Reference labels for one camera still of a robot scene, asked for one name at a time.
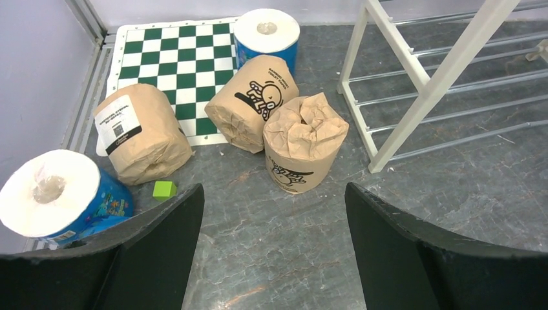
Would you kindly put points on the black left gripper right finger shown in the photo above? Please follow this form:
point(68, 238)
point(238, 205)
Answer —
point(405, 262)

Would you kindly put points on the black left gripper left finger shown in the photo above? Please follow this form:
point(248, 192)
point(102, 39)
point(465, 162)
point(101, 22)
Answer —
point(141, 263)

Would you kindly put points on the brown paper roll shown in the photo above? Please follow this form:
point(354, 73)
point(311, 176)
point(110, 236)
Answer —
point(301, 141)

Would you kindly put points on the cream metal shelf rack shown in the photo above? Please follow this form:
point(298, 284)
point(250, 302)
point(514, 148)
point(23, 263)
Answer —
point(434, 72)

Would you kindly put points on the small green cube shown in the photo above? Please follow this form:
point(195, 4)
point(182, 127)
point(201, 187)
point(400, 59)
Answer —
point(164, 190)

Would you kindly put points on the blue white roll front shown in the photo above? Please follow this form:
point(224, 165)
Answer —
point(62, 196)

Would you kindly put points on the blue white roll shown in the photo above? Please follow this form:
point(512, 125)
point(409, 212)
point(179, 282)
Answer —
point(62, 196)
point(266, 31)

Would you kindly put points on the brown roll with label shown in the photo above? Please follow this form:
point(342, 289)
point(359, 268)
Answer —
point(140, 134)

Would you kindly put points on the brown roll with cartoon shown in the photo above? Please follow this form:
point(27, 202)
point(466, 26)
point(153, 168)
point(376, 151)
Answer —
point(242, 106)

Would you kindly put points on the green white chessboard mat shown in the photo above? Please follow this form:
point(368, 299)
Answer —
point(189, 61)

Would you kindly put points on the blue white roll rear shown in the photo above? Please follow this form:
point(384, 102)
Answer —
point(266, 31)

